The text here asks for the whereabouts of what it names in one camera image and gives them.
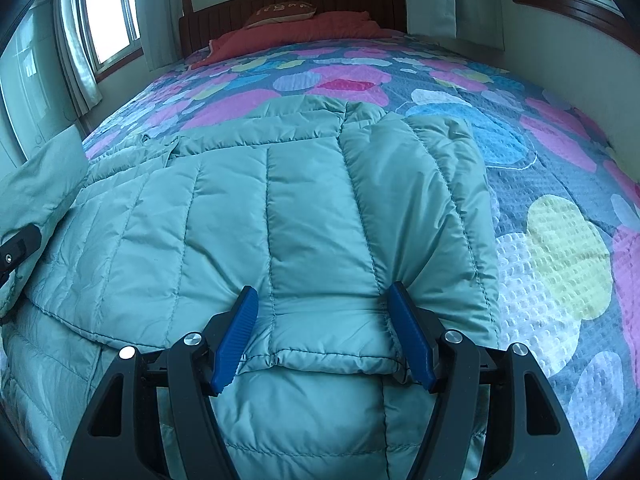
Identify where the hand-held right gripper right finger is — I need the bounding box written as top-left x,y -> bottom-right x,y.
385,281 -> 588,480

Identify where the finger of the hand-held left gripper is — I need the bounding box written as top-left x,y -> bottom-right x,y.
0,224 -> 42,286

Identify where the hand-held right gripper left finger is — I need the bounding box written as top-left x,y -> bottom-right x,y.
60,285 -> 261,480

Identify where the light green down jacket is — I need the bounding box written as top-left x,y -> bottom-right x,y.
0,96 -> 503,480

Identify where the glass wardrobe door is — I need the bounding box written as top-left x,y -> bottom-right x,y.
0,0 -> 86,171

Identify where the circle printed bedspread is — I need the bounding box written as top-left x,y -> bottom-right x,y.
80,35 -> 640,461

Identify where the pale sheer curtain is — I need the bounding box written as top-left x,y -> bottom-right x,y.
52,0 -> 103,116

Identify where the white framed window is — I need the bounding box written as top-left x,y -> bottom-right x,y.
72,0 -> 143,81

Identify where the pale green curtain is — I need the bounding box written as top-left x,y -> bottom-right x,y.
402,0 -> 511,51
134,0 -> 188,72

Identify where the brown wooden headboard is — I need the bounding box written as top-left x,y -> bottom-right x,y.
178,0 -> 407,58

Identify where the red pillow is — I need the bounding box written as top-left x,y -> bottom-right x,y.
200,10 -> 401,66

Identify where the brown pillow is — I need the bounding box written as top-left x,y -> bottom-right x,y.
243,1 -> 321,29

